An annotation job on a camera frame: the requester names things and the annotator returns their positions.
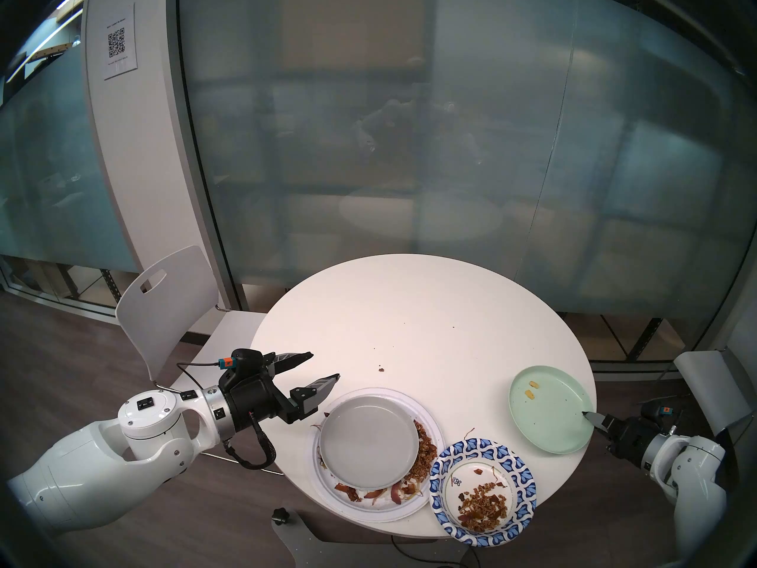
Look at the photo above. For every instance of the white plastic chair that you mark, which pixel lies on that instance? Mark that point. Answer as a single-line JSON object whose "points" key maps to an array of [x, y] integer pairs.
{"points": [[704, 383], [165, 300]]}

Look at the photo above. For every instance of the yellow food bits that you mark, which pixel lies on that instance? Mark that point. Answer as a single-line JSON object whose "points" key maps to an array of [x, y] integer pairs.
{"points": [[535, 386]]}

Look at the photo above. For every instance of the paper sign with QR code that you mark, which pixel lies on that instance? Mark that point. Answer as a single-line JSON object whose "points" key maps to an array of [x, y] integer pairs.
{"points": [[117, 43]]}

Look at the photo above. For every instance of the blue patterned paper plate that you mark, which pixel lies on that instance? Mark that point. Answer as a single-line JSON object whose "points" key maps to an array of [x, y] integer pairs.
{"points": [[440, 484]]}

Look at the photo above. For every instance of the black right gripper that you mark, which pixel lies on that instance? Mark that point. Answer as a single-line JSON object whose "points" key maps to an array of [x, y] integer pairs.
{"points": [[628, 439]]}

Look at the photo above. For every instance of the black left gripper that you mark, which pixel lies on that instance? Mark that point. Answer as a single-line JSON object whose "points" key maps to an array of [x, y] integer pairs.
{"points": [[254, 398]]}

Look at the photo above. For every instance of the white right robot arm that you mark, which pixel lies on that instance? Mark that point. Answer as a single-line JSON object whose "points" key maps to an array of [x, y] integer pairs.
{"points": [[698, 490]]}

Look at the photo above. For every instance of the black knob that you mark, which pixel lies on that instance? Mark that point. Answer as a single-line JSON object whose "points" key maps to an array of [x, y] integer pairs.
{"points": [[280, 516]]}

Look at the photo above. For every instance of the large white paper plate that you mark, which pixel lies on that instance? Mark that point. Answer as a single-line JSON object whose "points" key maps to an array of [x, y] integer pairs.
{"points": [[378, 512]]}

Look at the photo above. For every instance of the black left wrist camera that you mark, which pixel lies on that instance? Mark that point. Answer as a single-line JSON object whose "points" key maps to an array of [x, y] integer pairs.
{"points": [[245, 358]]}

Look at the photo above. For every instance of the light green plate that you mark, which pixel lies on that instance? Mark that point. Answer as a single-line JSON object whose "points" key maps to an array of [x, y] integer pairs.
{"points": [[550, 413]]}

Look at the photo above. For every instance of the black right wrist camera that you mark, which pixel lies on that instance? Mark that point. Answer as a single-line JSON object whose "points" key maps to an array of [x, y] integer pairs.
{"points": [[653, 419]]}

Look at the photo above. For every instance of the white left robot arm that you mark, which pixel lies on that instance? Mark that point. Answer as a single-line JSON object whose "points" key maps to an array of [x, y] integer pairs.
{"points": [[148, 431]]}

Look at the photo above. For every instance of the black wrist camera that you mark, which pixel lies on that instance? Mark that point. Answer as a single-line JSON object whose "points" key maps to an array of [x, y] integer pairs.
{"points": [[245, 358], [653, 419]]}

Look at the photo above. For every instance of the brown vegetable and granola scraps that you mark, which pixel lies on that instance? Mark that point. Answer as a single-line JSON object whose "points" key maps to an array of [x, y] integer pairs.
{"points": [[424, 454]]}

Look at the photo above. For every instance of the grey plate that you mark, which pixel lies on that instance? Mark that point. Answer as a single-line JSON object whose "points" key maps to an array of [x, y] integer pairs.
{"points": [[366, 442]]}

